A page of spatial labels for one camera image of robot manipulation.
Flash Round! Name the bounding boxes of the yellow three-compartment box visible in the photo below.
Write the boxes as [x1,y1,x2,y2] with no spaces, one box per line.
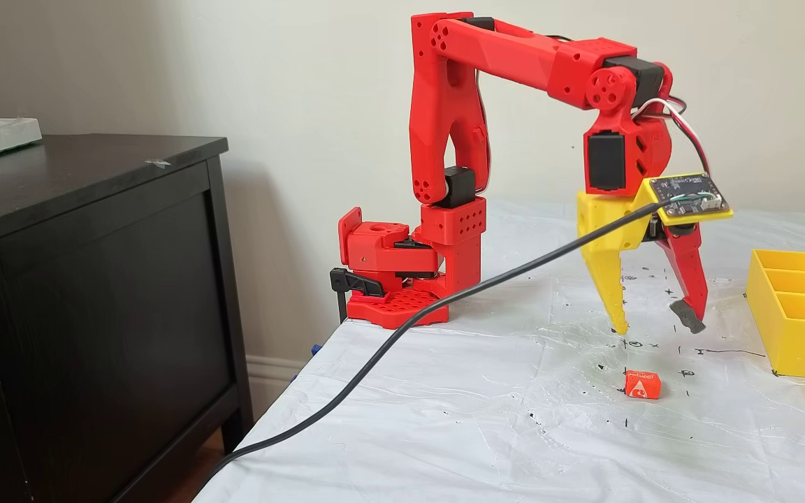
[745,249,805,380]

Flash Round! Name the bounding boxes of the orange Starburst candy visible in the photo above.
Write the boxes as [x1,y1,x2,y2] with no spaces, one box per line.
[624,370,661,400]

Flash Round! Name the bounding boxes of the white plastic table cover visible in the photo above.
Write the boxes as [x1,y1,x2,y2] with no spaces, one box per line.
[191,199,805,503]

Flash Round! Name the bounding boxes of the black table clamp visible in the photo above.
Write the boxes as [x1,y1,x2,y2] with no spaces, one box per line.
[330,268,384,324]

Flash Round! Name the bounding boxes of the black wooden dresser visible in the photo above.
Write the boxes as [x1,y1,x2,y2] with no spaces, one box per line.
[0,134,256,503]

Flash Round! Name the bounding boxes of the camera board on yellow mount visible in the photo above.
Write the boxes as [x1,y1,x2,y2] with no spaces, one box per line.
[644,173,734,226]

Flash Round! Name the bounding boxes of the black camera cable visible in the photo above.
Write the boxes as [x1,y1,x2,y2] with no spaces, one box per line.
[196,201,665,493]

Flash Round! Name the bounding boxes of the red white black servo wires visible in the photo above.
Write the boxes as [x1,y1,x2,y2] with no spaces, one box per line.
[633,96,711,177]

